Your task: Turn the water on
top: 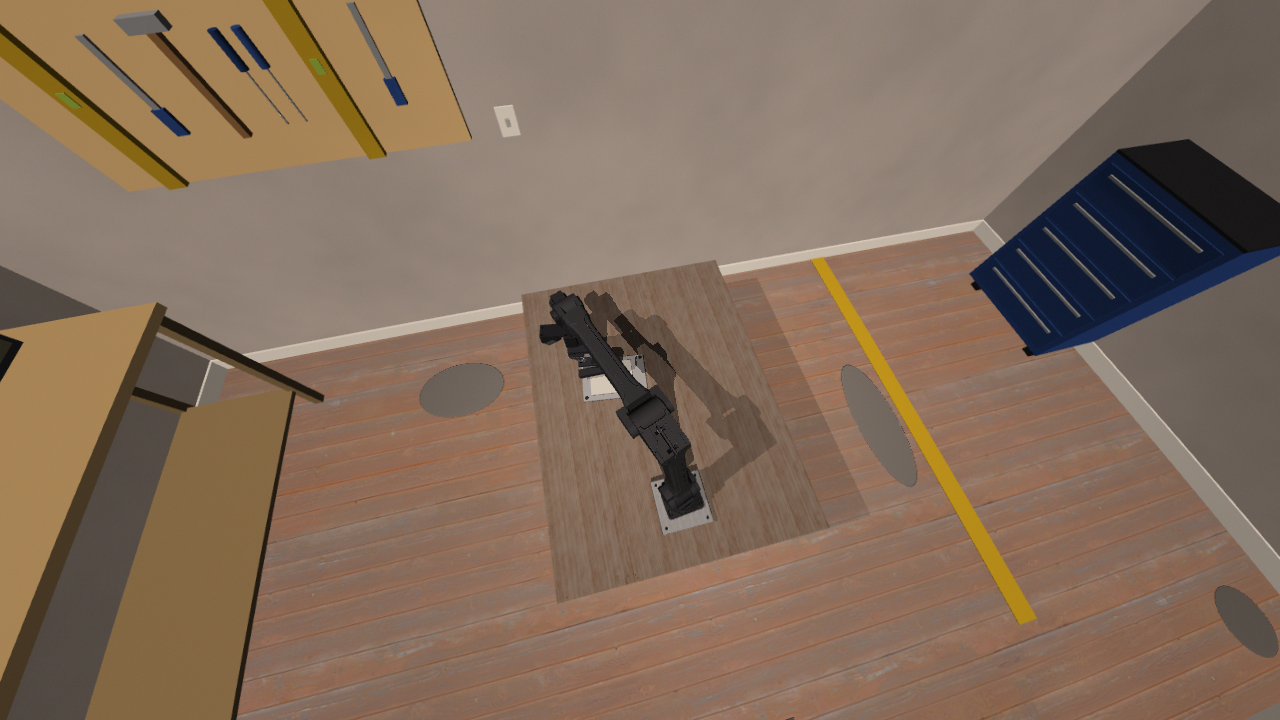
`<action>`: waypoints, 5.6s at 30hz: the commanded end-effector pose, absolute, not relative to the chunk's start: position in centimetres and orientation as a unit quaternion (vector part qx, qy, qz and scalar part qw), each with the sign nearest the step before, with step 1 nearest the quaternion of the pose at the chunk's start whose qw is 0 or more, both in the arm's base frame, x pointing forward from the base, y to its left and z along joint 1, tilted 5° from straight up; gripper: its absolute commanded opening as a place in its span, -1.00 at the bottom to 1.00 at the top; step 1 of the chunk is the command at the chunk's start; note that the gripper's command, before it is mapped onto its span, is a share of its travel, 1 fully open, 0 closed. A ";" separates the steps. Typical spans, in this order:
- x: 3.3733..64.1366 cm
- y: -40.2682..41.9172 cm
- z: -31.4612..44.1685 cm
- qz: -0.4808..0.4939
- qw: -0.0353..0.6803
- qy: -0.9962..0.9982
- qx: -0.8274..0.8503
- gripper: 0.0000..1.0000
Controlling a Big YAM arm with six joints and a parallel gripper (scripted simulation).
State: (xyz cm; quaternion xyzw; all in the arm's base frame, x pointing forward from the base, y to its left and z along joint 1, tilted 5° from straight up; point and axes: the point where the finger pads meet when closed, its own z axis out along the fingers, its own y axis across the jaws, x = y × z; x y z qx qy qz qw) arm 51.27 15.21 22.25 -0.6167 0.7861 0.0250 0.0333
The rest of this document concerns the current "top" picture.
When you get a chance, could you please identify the white mounting plate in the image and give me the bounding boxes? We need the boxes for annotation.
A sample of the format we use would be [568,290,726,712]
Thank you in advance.
[582,354,646,402]

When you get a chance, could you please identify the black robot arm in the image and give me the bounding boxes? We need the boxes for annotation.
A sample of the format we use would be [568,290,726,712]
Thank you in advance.
[539,291,704,520]

